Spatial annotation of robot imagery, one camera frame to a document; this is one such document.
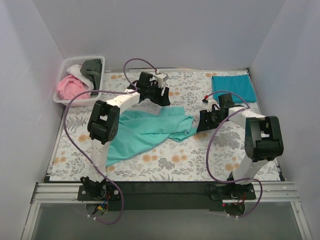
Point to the dark grey t shirt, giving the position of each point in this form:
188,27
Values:
92,70

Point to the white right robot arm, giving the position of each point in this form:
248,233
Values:
263,140

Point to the aluminium frame rail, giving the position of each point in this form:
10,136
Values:
56,193

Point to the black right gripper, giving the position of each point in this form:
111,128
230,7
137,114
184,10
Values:
210,118

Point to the floral patterned table mat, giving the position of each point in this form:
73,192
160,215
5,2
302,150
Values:
169,161

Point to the folded teal t shirt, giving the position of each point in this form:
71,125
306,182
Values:
238,84

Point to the pink t shirt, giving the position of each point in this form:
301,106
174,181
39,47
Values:
69,87

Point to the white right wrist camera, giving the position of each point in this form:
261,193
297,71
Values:
211,104

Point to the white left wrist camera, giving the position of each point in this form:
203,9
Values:
161,79

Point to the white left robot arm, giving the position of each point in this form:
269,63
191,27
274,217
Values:
104,123

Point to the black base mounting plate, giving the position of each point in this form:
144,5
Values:
164,195

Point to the mint green t shirt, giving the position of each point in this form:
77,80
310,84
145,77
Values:
140,131

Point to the white t shirt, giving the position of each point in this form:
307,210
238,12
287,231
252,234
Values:
75,71

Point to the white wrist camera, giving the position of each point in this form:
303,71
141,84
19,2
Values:
211,104
161,79

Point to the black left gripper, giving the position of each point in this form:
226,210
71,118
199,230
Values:
157,92

